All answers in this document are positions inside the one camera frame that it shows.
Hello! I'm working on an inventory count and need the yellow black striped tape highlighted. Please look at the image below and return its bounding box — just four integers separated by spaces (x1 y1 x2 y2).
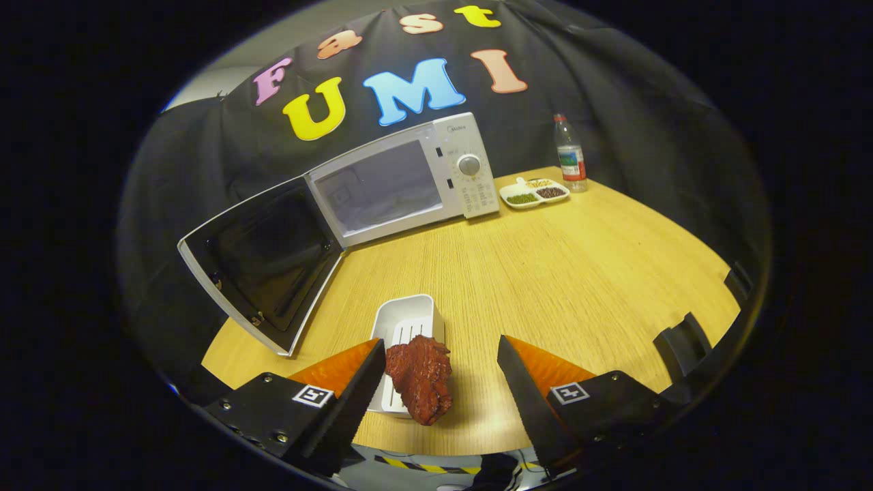
374 456 482 476

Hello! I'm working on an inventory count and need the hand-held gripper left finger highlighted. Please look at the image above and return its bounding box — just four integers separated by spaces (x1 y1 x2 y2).
194 338 387 478

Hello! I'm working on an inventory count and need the clear plastic water bottle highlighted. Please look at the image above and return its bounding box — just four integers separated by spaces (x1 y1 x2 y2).
553 113 588 193

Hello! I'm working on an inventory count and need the white divided bean dish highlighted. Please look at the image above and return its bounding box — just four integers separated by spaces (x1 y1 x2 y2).
499 177 571 209

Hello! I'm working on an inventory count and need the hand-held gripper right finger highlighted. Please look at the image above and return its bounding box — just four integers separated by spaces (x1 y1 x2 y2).
497 334 683 481

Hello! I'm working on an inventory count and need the white slotted plastic tray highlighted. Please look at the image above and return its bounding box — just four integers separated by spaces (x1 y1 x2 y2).
366 294 445 418

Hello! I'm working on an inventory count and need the white toaster oven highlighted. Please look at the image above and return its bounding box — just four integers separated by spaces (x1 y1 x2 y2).
177 112 501 357

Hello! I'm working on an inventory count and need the red raw meat piece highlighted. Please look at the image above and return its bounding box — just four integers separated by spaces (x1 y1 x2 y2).
385 334 453 426

